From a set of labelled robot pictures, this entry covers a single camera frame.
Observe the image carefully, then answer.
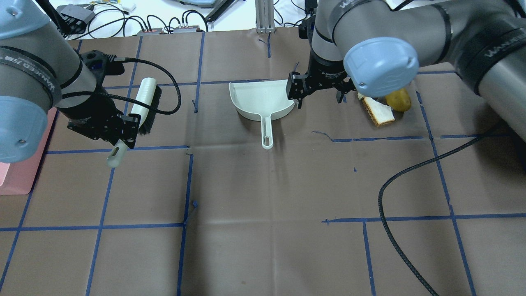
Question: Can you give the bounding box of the pink plastic bin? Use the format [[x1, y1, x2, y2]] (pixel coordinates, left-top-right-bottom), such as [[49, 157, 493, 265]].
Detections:
[[0, 108, 57, 195]]

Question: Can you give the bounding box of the pale green hand brush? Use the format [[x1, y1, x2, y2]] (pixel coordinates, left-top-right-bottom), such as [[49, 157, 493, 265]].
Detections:
[[106, 77, 157, 168]]

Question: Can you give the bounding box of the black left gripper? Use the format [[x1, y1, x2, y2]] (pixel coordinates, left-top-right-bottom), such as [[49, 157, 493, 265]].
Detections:
[[67, 92, 142, 149]]

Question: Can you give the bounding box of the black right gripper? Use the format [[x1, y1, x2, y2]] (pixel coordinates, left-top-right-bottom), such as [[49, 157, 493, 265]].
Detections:
[[287, 58, 356, 109]]

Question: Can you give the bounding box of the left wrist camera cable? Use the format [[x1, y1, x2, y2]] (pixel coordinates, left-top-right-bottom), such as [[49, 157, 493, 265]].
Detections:
[[62, 57, 182, 116]]

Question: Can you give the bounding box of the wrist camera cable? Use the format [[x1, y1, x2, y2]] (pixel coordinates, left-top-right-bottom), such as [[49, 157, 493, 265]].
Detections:
[[62, 57, 182, 116], [378, 123, 502, 296]]

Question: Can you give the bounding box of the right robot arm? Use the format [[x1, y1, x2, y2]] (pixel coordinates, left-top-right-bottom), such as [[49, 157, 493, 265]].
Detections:
[[286, 0, 526, 140]]

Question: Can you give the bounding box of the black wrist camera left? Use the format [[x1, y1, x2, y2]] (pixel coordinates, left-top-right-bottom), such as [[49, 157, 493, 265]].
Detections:
[[80, 50, 125, 83]]

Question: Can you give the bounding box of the aluminium frame post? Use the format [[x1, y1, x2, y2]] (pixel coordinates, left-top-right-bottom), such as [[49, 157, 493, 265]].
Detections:
[[255, 0, 276, 34]]

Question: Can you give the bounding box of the pale green plastic dustpan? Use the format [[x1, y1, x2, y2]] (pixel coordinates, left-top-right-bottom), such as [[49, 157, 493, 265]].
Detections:
[[229, 79, 295, 150]]

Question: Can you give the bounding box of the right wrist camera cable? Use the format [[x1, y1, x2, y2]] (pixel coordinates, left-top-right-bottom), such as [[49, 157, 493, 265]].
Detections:
[[378, 123, 502, 296]]

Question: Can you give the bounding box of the yellow potato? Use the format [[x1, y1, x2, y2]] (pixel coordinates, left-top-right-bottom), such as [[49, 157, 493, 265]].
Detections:
[[385, 88, 412, 112]]

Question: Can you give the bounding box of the white bread slice piece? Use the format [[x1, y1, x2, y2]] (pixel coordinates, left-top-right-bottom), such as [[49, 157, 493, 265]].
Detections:
[[361, 96, 396, 127]]

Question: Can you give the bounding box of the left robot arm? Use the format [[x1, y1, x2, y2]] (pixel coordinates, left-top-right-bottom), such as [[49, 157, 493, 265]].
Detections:
[[0, 0, 141, 163]]

